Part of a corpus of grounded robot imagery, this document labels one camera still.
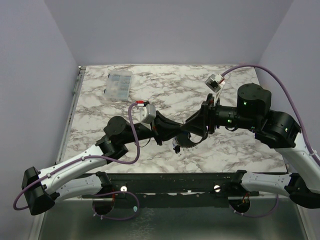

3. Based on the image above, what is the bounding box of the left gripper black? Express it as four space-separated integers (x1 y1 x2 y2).
122 110 184 146

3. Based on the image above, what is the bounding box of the metal key ring plate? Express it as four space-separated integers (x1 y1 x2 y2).
176 132 199 149

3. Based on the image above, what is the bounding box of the black tag key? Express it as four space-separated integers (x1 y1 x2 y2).
173 145 181 154

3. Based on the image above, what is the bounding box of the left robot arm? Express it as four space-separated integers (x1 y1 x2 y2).
20 112 183 216

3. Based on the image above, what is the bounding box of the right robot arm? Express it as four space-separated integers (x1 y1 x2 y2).
177 83 320 209

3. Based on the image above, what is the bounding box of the clear plastic organizer box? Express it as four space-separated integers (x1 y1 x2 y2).
103 70 133 101

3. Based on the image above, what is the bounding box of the yellow clip at edge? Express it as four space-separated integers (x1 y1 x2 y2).
260 87 269 98

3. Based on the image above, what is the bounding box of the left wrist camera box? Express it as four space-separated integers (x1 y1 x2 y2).
139 104 157 124

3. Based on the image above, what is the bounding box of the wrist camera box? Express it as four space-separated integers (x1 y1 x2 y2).
205 74 225 93
139 104 157 124

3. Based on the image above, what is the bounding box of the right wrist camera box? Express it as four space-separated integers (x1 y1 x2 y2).
205 74 225 93

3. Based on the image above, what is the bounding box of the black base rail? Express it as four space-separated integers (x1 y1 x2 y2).
51 172 278 208

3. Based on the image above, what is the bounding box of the aluminium side rail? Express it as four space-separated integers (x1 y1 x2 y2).
54 65 87 165

